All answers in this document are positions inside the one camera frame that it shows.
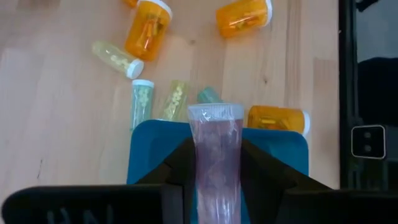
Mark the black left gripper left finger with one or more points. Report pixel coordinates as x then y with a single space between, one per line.
175 174

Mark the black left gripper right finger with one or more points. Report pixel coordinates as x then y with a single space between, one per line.
261 177

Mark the clear purple pill bottle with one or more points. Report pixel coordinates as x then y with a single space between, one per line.
217 149

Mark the clear yellow pill bottle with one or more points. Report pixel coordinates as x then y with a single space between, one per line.
116 58
175 101

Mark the clear green pill bottle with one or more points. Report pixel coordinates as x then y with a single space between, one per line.
142 102

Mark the clear teal pill bottle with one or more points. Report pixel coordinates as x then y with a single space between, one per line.
208 96

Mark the blue plastic bin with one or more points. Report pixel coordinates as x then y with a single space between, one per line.
149 149

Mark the orange pill bottle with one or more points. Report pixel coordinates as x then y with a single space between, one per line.
131 2
276 119
147 31
242 17

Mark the black white-edged camera box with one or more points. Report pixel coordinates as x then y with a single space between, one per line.
368 142

